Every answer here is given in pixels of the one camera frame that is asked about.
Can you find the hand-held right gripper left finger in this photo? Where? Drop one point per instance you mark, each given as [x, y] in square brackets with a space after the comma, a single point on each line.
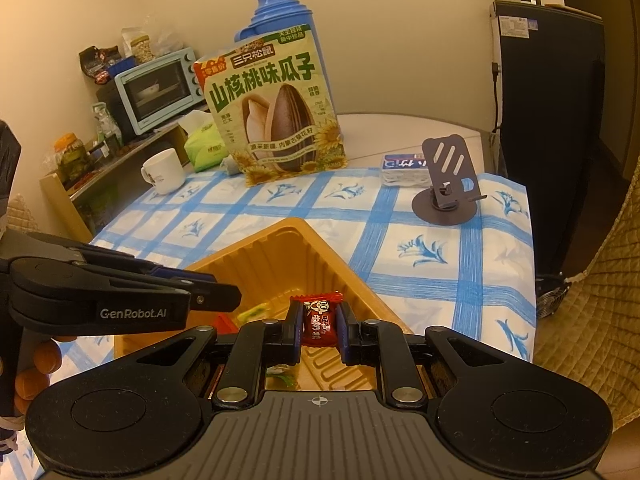
[296, 324]

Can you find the orange plastic tray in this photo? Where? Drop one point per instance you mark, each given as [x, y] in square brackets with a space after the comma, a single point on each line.
[280, 260]

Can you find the white mug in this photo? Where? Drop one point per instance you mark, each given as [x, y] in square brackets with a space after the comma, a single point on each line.
[162, 172]

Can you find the crumpled grey wrapper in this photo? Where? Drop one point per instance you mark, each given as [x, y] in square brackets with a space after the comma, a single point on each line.
[234, 165]

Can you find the green tissue pack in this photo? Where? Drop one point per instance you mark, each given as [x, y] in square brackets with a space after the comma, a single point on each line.
[202, 142]

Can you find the yellow candy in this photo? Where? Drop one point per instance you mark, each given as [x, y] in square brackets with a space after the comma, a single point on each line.
[257, 312]

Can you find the dark snack bags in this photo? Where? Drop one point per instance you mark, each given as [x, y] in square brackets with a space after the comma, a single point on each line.
[102, 62]

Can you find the light blue toaster oven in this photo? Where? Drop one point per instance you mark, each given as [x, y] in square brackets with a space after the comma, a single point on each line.
[160, 90]

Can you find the blue checked tablecloth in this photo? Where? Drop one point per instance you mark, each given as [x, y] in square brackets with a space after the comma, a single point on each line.
[440, 285]

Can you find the green candy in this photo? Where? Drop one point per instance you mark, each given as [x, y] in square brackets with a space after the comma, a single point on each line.
[282, 377]

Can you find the black refrigerator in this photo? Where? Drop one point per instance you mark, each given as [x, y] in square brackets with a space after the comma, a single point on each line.
[550, 135]

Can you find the quilted chair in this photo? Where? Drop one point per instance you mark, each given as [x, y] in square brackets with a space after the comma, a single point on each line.
[595, 310]

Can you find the blue white tissue packet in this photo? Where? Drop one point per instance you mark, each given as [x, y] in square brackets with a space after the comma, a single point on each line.
[402, 170]

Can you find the sunflower seed bag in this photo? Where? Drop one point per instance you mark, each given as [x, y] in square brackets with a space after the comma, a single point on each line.
[270, 110]

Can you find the dark red candy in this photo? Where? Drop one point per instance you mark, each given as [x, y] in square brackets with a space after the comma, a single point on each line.
[316, 322]

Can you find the grey phone stand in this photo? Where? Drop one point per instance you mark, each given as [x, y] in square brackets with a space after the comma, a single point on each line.
[447, 190]

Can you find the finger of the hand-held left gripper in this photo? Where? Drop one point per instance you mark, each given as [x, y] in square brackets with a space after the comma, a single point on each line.
[180, 275]
[215, 296]

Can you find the blue thermos jug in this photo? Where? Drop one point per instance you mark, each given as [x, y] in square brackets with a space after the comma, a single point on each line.
[280, 15]

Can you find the small floor fan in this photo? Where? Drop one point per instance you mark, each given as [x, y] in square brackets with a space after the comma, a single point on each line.
[552, 297]

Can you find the pickle jar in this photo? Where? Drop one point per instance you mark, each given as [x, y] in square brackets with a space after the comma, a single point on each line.
[72, 157]

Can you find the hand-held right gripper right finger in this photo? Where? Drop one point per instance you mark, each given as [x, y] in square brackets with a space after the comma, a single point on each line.
[341, 327]

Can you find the person's left hand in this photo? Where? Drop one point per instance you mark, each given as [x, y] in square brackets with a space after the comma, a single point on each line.
[40, 360]

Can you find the red candy with gold print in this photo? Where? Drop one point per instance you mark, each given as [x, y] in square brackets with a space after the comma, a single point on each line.
[225, 322]

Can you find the wooden shelf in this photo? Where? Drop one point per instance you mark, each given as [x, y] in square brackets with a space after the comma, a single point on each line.
[100, 195]

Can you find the clear jar of nuts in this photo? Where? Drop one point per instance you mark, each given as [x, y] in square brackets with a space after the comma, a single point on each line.
[135, 45]

